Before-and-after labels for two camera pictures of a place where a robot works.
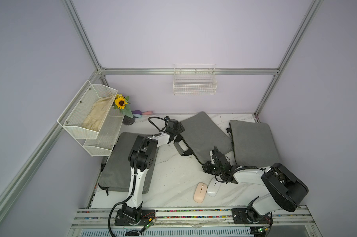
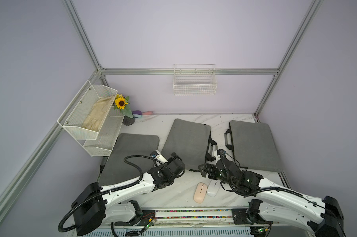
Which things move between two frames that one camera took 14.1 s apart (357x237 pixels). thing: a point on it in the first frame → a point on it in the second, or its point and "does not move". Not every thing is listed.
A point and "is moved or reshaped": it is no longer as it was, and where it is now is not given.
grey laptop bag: x=199 y=136 is moved or reshaped
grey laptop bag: x=116 y=168 does not move
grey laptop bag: x=253 y=144 does not move
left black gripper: x=180 y=130 → x=174 y=156
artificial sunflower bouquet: x=121 y=102 does not move
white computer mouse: x=213 y=187 does not move
